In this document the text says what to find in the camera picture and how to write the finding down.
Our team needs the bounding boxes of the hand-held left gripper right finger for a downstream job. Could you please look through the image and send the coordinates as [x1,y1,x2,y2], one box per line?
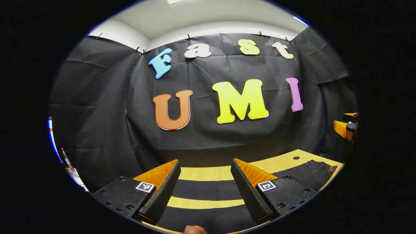
[230,158,317,225]

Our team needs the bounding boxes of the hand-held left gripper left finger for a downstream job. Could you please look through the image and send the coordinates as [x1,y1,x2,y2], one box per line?
[91,159,181,225]

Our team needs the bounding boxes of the black jeans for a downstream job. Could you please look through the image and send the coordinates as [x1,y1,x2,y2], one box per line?
[156,159,338,234]

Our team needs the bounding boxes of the red and white object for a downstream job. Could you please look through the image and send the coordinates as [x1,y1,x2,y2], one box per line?
[61,147,89,192]

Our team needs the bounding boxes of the white and blue panel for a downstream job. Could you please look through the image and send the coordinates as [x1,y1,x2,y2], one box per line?
[48,116,63,163]

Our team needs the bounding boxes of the black backdrop cloth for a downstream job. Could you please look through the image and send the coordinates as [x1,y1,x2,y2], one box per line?
[49,28,358,192]

